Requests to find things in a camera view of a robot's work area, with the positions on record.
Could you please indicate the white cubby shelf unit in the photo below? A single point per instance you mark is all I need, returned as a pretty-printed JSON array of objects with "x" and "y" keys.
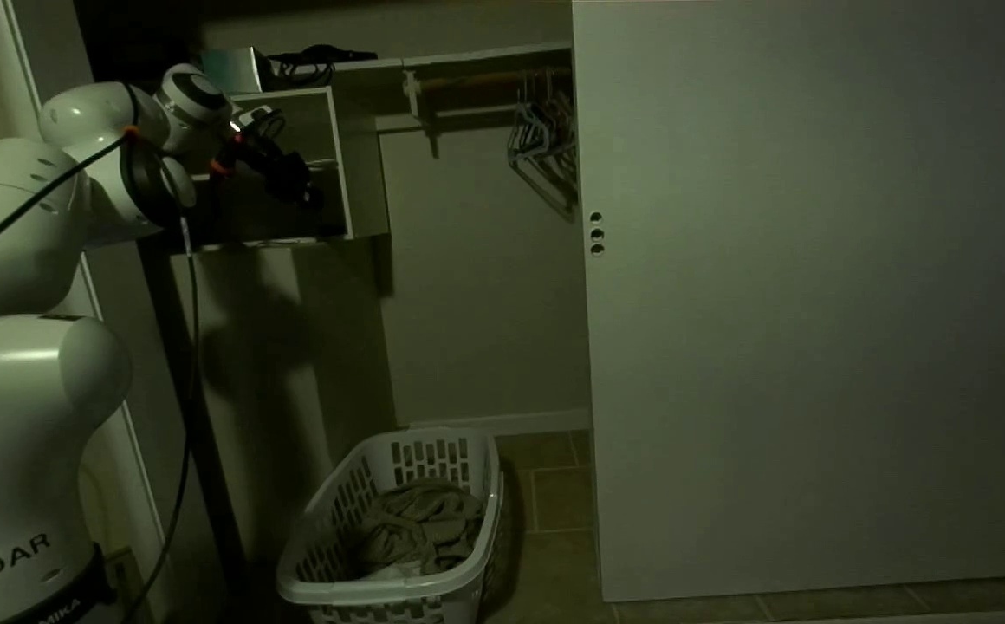
[{"x": 367, "y": 159}]

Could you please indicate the white plastic hanger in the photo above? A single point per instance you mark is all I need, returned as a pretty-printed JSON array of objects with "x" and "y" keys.
[
  {"x": 565, "y": 159},
  {"x": 543, "y": 150}
]

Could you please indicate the black cloth bundle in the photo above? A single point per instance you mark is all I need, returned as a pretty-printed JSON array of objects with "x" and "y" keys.
[{"x": 318, "y": 56}]

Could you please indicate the white rod bracket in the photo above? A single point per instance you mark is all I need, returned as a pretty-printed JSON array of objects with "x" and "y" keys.
[{"x": 415, "y": 90}]

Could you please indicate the teal container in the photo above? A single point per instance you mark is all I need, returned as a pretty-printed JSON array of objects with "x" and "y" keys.
[{"x": 229, "y": 67}]

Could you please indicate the white plastic laundry basket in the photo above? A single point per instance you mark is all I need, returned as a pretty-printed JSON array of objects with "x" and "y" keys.
[{"x": 387, "y": 590}]

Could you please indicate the white sliding closet door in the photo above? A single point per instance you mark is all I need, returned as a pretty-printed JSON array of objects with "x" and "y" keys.
[{"x": 815, "y": 299}]

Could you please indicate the white baseboard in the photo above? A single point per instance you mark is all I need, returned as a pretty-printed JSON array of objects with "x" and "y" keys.
[{"x": 504, "y": 419}]

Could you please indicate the wooden closet rod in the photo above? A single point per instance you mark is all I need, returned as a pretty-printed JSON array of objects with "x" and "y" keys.
[{"x": 468, "y": 111}]

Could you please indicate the white closet shelf board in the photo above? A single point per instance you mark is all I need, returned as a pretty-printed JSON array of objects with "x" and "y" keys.
[{"x": 468, "y": 56}]

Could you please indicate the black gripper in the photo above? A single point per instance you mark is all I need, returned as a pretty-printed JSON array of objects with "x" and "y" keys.
[{"x": 257, "y": 138}]

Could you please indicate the crumpled clothes pile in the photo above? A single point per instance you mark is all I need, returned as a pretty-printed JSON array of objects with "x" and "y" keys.
[{"x": 412, "y": 526}]

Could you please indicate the black tripod pole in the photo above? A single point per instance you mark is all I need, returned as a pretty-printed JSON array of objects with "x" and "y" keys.
[{"x": 197, "y": 403}]

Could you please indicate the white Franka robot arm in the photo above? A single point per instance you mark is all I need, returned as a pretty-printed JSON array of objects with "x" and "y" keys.
[{"x": 19, "y": 394}]

